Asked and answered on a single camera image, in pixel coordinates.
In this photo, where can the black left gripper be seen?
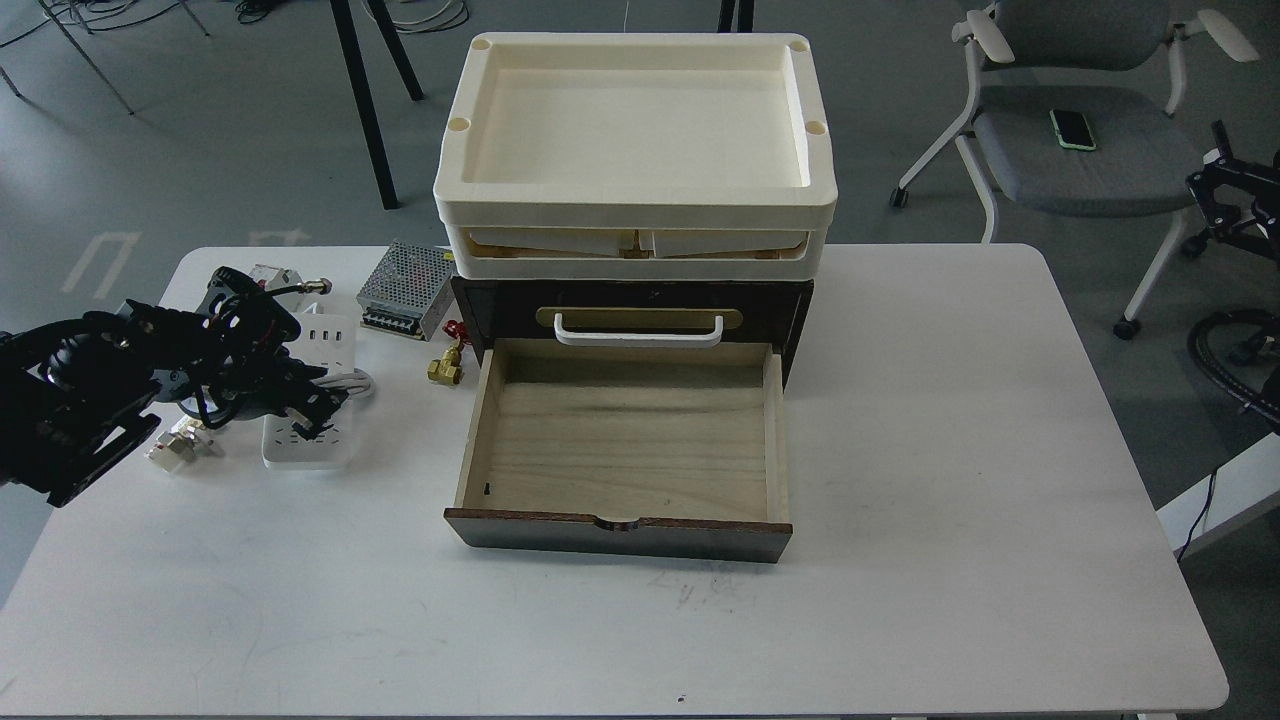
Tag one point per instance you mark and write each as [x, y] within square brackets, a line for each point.
[229, 361]

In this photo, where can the white power strip with cable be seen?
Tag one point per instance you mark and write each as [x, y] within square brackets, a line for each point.
[328, 341]

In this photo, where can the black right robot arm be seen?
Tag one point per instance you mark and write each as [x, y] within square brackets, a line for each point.
[1239, 200]

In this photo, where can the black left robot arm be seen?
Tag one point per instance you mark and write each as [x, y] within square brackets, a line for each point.
[77, 394]

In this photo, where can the white red circuit breaker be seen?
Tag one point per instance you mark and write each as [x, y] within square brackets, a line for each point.
[269, 278]

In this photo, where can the white chrome pipe fitting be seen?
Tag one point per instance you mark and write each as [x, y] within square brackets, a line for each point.
[186, 442]

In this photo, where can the metal mesh power supply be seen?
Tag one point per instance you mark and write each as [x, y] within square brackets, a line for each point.
[408, 292]

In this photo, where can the open wooden drawer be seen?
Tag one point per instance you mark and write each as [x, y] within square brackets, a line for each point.
[663, 452]

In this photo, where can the cream plastic stacked trays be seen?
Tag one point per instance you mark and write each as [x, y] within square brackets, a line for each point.
[646, 157]

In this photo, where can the green cased smartphone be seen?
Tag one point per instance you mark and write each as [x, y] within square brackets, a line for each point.
[1072, 130]

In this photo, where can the grey office chair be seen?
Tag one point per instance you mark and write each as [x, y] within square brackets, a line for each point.
[1004, 134]

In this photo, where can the white desk edge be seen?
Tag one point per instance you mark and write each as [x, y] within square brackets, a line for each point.
[1243, 489]

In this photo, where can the brass valve red handle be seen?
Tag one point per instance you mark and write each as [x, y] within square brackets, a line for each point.
[446, 370]

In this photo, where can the white drawer handle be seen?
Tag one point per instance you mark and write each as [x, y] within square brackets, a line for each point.
[638, 340]

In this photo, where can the black table leg frame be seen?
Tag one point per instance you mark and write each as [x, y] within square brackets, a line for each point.
[359, 81]

